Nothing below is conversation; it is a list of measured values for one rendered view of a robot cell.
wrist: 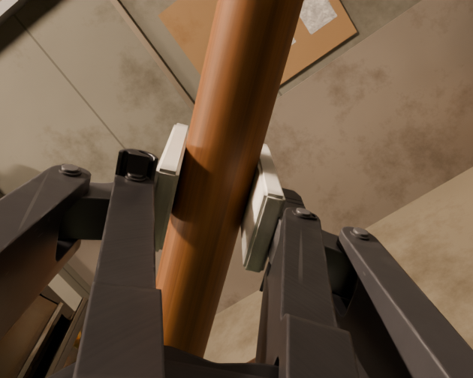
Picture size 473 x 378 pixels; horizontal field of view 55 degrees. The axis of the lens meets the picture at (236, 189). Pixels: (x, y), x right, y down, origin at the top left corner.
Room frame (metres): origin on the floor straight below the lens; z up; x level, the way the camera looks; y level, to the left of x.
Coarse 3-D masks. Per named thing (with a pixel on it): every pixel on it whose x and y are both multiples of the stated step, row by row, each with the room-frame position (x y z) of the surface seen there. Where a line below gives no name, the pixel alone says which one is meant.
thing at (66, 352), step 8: (80, 320) 1.70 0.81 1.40; (64, 328) 1.76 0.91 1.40; (56, 336) 1.76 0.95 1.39; (72, 336) 1.60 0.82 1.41; (56, 344) 1.66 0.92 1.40; (72, 344) 1.57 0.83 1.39; (48, 352) 1.66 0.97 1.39; (64, 352) 1.51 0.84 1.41; (48, 360) 1.58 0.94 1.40; (64, 360) 1.48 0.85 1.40; (40, 368) 1.58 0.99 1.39; (56, 368) 1.44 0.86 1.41; (32, 376) 1.58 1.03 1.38; (40, 376) 1.50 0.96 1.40
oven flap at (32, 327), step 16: (32, 304) 1.79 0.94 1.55; (48, 304) 1.83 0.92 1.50; (32, 320) 1.71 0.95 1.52; (48, 320) 1.75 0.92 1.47; (16, 336) 1.61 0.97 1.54; (32, 336) 1.64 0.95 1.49; (0, 352) 1.52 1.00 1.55; (16, 352) 1.54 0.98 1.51; (32, 352) 1.55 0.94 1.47; (0, 368) 1.46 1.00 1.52; (16, 368) 1.48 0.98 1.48
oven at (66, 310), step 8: (48, 288) 1.92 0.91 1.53; (48, 296) 1.88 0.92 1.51; (56, 296) 1.92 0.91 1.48; (64, 304) 1.92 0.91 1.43; (64, 312) 1.88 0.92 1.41; (72, 312) 1.92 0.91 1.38; (56, 320) 1.81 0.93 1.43; (64, 320) 1.87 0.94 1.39; (80, 328) 1.88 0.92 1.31; (48, 336) 1.72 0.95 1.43; (80, 336) 1.87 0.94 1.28; (48, 344) 1.80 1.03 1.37; (40, 352) 1.63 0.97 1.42; (72, 352) 1.88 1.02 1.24; (40, 360) 1.71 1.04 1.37; (72, 360) 1.89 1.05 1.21; (32, 368) 1.66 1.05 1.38; (24, 376) 1.50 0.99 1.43
